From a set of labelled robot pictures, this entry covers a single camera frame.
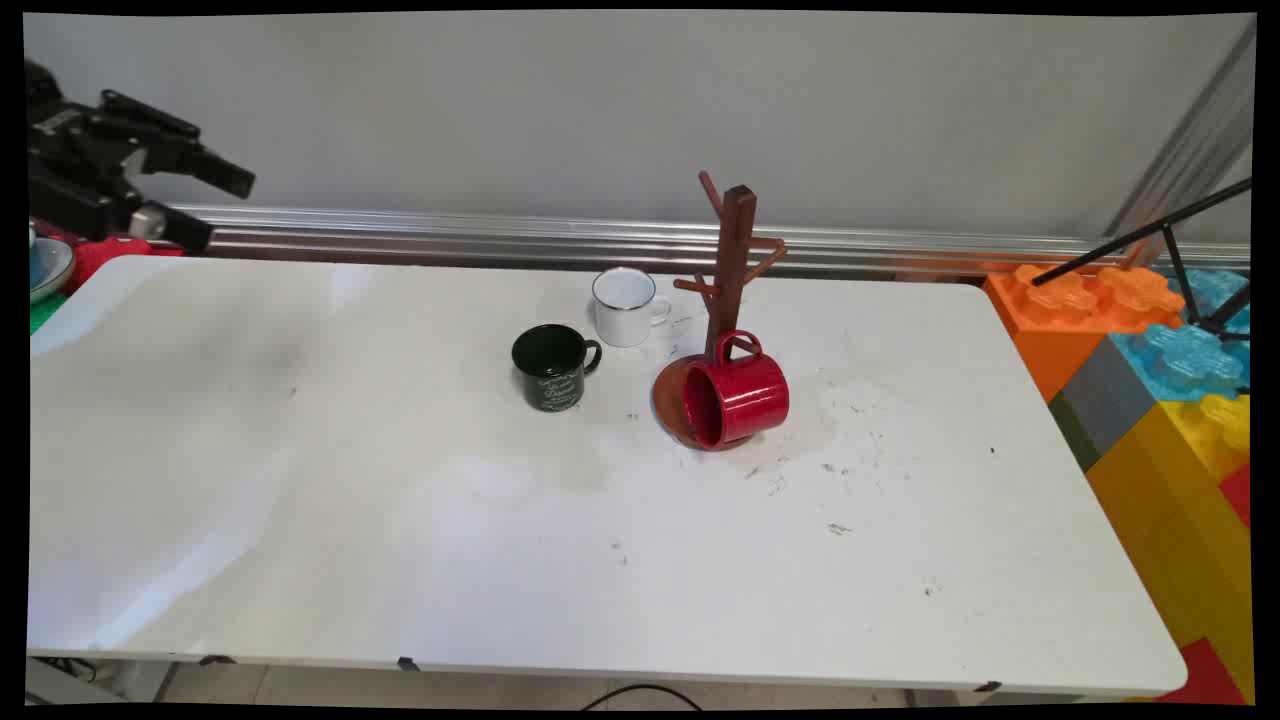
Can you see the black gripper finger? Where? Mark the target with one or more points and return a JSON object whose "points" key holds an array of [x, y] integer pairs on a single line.
{"points": [[175, 228], [200, 160]]}

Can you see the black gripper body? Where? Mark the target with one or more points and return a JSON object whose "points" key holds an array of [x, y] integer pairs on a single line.
{"points": [[75, 165]]}

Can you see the red mug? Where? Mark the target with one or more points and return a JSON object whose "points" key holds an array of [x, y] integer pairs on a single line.
{"points": [[745, 395]]}

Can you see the red plastic toy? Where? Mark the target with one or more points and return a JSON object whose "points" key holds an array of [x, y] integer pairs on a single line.
{"points": [[105, 255]]}

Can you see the grey blue bowl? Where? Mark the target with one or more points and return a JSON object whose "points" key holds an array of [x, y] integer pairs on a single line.
{"points": [[48, 268]]}

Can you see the green mat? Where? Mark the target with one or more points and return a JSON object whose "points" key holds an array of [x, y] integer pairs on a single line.
{"points": [[45, 312]]}

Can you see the dark green enamel mug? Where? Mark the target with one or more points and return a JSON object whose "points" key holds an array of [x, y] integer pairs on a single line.
{"points": [[553, 372]]}

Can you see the white enamel mug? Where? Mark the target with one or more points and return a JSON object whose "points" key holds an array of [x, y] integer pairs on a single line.
{"points": [[622, 315]]}

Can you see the brown wooden mug tree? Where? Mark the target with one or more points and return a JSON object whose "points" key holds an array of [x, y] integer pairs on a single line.
{"points": [[733, 260]]}

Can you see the orange giant toy block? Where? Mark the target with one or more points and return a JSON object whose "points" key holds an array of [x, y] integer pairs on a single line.
{"points": [[1050, 330]]}

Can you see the black tripod stand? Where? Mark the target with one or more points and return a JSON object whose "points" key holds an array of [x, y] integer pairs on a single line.
{"points": [[1130, 237]]}

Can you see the grey giant toy block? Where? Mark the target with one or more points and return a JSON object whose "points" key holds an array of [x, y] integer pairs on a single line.
{"points": [[1105, 395]]}

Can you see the aluminium upright profile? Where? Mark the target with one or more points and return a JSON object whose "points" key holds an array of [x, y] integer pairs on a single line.
{"points": [[1190, 140]]}

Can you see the blue giant toy block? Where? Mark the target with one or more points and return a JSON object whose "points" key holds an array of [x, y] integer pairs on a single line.
{"points": [[1185, 360]]}

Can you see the yellow giant toy block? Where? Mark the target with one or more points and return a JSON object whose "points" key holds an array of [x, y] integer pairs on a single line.
{"points": [[1170, 520]]}

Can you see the red giant toy block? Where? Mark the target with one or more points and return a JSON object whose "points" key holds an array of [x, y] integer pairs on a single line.
{"points": [[1208, 675]]}

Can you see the aluminium rail along wall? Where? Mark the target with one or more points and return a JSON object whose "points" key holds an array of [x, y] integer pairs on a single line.
{"points": [[600, 243]]}

